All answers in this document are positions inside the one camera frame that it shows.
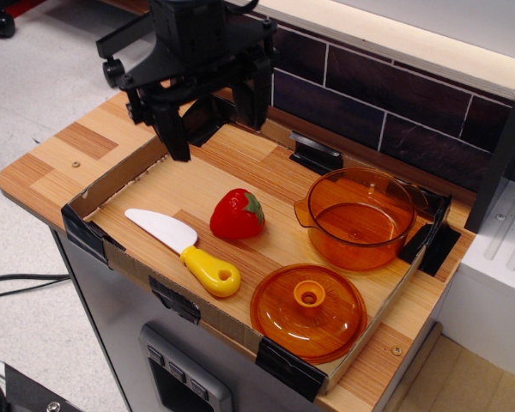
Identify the orange transparent pot lid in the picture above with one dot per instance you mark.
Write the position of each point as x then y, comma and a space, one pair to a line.
310, 310

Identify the orange transparent pot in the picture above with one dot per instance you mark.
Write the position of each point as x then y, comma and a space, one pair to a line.
359, 218

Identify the cardboard fence with black tape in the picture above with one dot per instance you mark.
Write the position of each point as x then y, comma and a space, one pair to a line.
402, 298

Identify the red plastic strawberry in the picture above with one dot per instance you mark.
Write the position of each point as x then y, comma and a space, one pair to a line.
239, 215

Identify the dark post right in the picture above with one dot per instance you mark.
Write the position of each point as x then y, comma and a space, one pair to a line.
500, 169

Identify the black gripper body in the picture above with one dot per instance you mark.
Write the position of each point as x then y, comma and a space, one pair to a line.
197, 44

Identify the black caster far left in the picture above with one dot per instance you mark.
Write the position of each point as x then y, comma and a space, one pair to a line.
7, 25

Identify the white knife yellow handle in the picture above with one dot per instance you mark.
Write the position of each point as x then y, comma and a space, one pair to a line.
220, 278

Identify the grey oven control panel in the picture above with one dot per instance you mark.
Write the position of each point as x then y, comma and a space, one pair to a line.
179, 382

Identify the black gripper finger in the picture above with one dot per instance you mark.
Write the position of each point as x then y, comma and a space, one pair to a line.
252, 88
156, 107

